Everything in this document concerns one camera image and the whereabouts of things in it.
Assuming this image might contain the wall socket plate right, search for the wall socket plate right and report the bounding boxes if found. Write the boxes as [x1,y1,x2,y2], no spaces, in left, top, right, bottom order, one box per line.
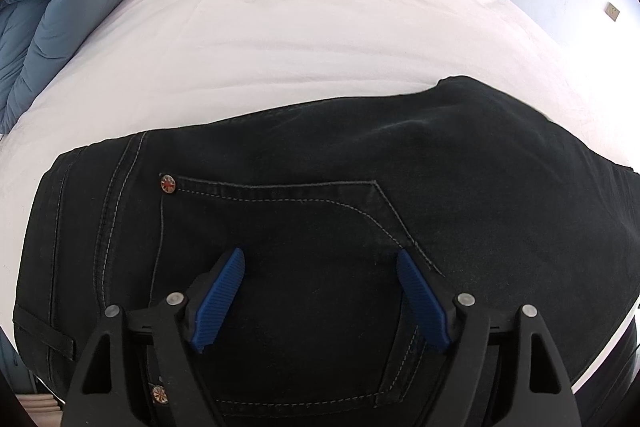
[604,2,620,22]

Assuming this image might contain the white bed sheet mattress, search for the white bed sheet mattress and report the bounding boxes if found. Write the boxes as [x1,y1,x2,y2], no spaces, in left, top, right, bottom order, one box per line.
[0,0,640,396]

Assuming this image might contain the black denim pants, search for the black denim pants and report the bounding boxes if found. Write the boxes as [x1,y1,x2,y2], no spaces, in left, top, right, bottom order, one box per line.
[13,77,639,426]

